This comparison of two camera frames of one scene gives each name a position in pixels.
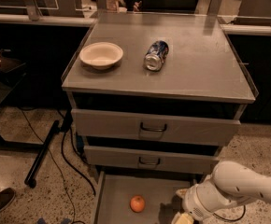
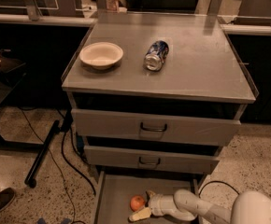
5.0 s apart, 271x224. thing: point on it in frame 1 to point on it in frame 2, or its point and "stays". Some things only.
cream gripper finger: (182, 192) to (150, 193)
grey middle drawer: (132, 159) stays
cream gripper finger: (182, 218) to (144, 213)
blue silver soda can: (156, 55) stays
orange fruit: (137, 203) stays
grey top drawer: (152, 127) stays
